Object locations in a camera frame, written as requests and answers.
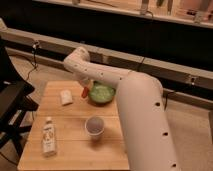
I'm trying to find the red orange pepper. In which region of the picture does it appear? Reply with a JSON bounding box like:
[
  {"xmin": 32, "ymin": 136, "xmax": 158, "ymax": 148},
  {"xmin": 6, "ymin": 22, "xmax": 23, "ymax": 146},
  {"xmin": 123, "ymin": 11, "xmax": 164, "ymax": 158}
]
[{"xmin": 81, "ymin": 87, "xmax": 89, "ymax": 98}]

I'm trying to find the black chair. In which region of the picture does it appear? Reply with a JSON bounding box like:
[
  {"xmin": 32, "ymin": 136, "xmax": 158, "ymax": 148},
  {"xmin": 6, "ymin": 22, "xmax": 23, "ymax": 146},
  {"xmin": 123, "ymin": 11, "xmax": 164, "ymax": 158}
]
[{"xmin": 0, "ymin": 37, "xmax": 38, "ymax": 156}]

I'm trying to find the black cable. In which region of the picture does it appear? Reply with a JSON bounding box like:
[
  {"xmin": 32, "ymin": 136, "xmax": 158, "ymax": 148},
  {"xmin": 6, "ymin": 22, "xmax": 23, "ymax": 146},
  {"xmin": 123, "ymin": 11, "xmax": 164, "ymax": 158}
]
[{"xmin": 25, "ymin": 41, "xmax": 40, "ymax": 82}]

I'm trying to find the white paper cup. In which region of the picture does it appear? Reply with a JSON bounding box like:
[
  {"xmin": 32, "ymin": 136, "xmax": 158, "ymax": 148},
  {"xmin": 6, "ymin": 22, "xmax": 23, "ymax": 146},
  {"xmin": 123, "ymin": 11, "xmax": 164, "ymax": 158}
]
[{"xmin": 85, "ymin": 116, "xmax": 105, "ymax": 141}]

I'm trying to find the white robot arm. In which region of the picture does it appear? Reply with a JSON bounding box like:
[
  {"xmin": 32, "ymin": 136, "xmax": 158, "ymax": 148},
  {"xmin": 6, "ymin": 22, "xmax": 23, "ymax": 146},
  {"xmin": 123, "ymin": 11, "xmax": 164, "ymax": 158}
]
[{"xmin": 63, "ymin": 47, "xmax": 182, "ymax": 171}]

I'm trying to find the white sponge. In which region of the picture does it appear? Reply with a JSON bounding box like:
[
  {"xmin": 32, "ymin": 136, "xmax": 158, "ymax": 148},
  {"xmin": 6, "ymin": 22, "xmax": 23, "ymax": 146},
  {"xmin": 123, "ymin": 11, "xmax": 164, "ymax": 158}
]
[{"xmin": 60, "ymin": 90, "xmax": 73, "ymax": 106}]

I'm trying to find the clear plastic bottle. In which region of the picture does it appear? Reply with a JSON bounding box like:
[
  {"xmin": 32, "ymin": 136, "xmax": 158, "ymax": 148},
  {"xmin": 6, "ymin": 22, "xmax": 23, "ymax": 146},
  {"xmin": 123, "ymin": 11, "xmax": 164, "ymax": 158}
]
[{"xmin": 42, "ymin": 117, "xmax": 56, "ymax": 156}]

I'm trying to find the wooden table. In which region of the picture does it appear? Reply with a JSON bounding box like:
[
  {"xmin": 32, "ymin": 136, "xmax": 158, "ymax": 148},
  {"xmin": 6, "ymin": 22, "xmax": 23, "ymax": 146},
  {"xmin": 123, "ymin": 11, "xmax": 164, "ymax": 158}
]
[{"xmin": 18, "ymin": 81, "xmax": 129, "ymax": 171}]

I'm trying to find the green bowl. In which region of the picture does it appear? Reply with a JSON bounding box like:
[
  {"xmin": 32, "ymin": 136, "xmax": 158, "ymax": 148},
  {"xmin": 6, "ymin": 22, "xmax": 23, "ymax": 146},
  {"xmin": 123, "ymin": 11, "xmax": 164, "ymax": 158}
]
[{"xmin": 88, "ymin": 81, "xmax": 116, "ymax": 104}]

